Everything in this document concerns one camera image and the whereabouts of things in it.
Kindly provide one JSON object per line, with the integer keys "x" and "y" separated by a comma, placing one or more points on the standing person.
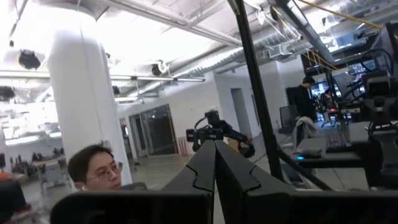
{"x": 304, "y": 99}

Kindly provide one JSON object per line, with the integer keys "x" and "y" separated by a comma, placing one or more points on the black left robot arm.
{"x": 241, "y": 138}

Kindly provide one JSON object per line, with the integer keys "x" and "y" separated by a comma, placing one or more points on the grey jacket on chair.
{"x": 306, "y": 127}

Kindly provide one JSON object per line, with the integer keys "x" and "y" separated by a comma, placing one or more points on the dark office chair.
{"x": 287, "y": 118}

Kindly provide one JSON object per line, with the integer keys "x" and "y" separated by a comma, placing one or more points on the neighbouring black robot rig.
{"x": 381, "y": 93}

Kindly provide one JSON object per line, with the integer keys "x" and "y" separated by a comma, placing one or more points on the silver ceiling duct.
{"x": 248, "y": 53}

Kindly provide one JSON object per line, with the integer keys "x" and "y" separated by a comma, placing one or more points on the white round column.
{"x": 81, "y": 93}

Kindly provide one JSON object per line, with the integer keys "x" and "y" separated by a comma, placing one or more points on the grey work desk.
{"x": 342, "y": 149}

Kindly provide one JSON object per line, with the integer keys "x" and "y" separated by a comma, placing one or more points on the glass double door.
{"x": 155, "y": 130}

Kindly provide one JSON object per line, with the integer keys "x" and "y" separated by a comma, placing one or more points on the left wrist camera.
{"x": 213, "y": 117}

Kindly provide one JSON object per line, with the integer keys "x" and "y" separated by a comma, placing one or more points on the yellow ceiling pipe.
{"x": 342, "y": 14}

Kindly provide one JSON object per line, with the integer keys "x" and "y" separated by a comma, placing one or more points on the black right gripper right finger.
{"x": 264, "y": 205}

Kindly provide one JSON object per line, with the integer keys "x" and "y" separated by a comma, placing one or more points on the long ceiling light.
{"x": 155, "y": 78}

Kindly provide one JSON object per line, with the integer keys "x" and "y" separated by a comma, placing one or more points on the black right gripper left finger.
{"x": 186, "y": 205}

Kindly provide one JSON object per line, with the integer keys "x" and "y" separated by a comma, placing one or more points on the black ceiling dome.
{"x": 29, "y": 59}

